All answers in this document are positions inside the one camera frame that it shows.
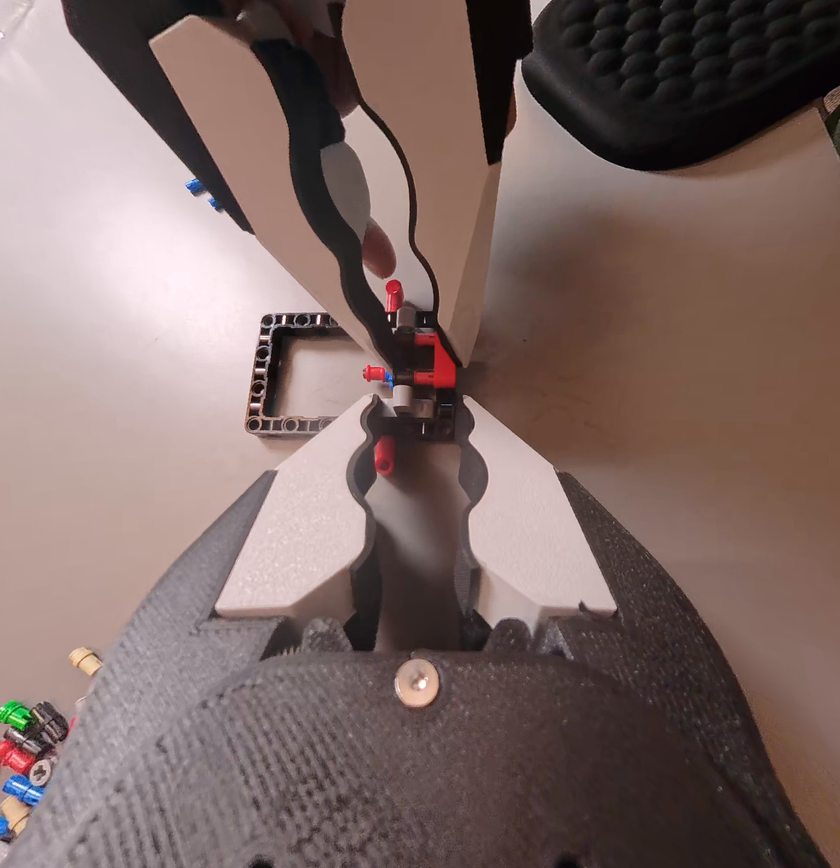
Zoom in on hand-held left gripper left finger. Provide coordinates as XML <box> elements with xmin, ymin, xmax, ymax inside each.
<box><xmin>214</xmin><ymin>394</ymin><xmax>382</xmax><ymax>653</ymax></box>

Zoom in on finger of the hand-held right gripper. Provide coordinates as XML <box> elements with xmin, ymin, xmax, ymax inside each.
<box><xmin>151</xmin><ymin>9</ymin><xmax>398</xmax><ymax>358</ymax></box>
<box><xmin>342</xmin><ymin>0</ymin><xmax>505</xmax><ymax>368</ymax></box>

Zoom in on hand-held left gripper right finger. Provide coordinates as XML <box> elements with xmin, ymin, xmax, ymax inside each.
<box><xmin>454</xmin><ymin>394</ymin><xmax>619</xmax><ymax>628</ymax></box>

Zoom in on black lego frame assembly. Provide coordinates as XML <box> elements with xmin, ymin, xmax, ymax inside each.
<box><xmin>244</xmin><ymin>279</ymin><xmax>463</xmax><ymax>476</ymax></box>

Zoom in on pile of small lego pieces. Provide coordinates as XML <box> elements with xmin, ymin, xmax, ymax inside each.
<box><xmin>0</xmin><ymin>646</ymin><xmax>104</xmax><ymax>868</ymax></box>

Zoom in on person's right hand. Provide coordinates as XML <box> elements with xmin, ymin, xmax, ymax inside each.
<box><xmin>284</xmin><ymin>0</ymin><xmax>398</xmax><ymax>280</ymax></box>

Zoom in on black textured wrist rest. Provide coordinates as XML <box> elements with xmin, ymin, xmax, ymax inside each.
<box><xmin>520</xmin><ymin>0</ymin><xmax>840</xmax><ymax>172</ymax></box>

